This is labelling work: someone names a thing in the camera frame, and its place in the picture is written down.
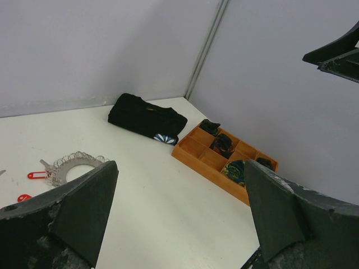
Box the patterned item in tray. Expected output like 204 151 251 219
222 160 245 187

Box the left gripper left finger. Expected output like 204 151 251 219
1 161 118 268

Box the metal disc with keyrings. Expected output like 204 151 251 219
40 151 108 188

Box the red open tagged key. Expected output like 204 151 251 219
27 159 53 180

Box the wooden compartment tray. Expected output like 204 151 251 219
172 125 278 205

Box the solid red tagged key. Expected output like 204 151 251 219
17 194 32 202

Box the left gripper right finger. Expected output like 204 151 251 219
243 160 358 268

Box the black folded cloth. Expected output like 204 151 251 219
108 93 188 146

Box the dark item in tray corner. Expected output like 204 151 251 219
256 157 276 171

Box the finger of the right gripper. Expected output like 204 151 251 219
302 22 359 65
318 49 358 83

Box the black round item in tray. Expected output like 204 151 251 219
200 119 220 137

